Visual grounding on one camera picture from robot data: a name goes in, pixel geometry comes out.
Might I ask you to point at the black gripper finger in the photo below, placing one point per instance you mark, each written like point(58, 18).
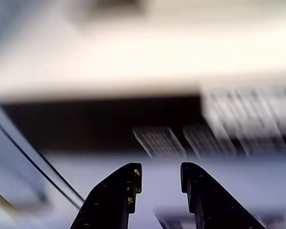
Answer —
point(214, 205)
point(109, 202)

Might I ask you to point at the blue dishwasher cabinet door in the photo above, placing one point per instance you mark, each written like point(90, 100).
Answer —
point(162, 176)

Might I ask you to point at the blue freezer door with dispenser print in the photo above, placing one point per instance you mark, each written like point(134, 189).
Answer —
point(7, 155)

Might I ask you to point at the black control panel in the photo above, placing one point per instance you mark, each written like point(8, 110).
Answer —
point(85, 124)

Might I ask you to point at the blue toy kitchen body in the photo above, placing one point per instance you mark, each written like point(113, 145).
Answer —
point(133, 59)

